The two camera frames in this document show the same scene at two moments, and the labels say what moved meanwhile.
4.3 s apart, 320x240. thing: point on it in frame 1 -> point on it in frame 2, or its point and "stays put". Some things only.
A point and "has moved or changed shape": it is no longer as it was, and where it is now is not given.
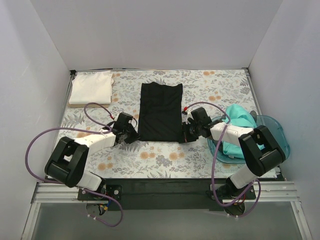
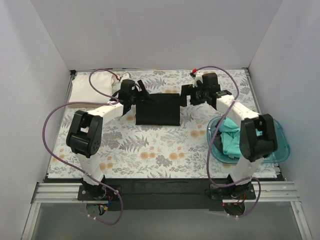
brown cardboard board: (88, 106) stays put
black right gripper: (188, 131) -> (189, 93)
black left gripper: (130, 135) -> (136, 92)
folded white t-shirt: (92, 87) stays put
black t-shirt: (160, 112) has moved or changed shape
